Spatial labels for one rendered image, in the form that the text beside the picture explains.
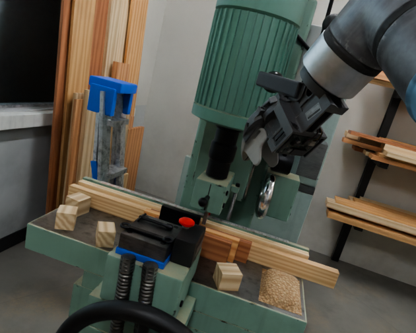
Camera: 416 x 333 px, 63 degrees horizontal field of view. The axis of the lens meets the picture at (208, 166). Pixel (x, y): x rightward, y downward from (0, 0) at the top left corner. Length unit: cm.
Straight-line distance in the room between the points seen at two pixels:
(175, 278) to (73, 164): 161
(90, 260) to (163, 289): 22
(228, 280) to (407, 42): 50
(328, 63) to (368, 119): 262
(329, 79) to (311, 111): 5
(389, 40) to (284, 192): 60
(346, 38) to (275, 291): 48
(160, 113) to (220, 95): 267
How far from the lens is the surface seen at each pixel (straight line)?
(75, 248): 78
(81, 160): 212
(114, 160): 176
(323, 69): 47
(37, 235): 82
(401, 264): 344
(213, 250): 77
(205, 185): 74
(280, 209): 94
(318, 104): 49
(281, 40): 69
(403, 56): 39
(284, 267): 83
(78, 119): 207
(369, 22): 44
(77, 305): 84
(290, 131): 50
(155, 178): 345
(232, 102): 67
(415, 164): 267
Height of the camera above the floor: 129
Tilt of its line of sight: 15 degrees down
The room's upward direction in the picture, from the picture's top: 14 degrees clockwise
